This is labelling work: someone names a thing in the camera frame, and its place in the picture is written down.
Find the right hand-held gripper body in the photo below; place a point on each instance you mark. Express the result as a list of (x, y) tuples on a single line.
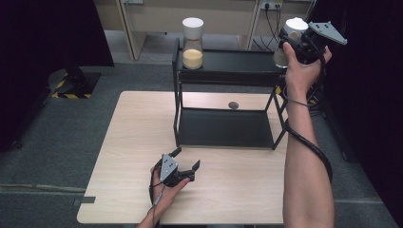
[(316, 41)]

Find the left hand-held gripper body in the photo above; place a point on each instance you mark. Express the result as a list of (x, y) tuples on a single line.
[(169, 172)]

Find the jar with pale grey powder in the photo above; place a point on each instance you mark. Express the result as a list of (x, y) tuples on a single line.
[(296, 27)]

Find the black two-tier metal rack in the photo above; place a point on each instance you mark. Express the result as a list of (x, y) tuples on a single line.
[(226, 128)]

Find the jar with yellow powder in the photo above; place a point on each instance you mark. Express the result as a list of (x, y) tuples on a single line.
[(192, 58)]

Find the person's left hand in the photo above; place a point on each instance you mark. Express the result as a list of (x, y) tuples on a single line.
[(163, 198)]

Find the person's right hand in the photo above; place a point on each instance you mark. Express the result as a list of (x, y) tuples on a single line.
[(301, 76)]

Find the grey round table grommet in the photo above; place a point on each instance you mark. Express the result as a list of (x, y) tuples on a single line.
[(233, 105)]

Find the dark curtain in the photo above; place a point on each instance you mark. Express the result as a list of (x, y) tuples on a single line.
[(364, 110), (41, 63)]

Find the grey floor tape piece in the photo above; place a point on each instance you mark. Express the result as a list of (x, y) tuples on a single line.
[(87, 199)]

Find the white wall power socket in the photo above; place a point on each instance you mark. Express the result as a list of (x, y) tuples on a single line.
[(271, 4)]

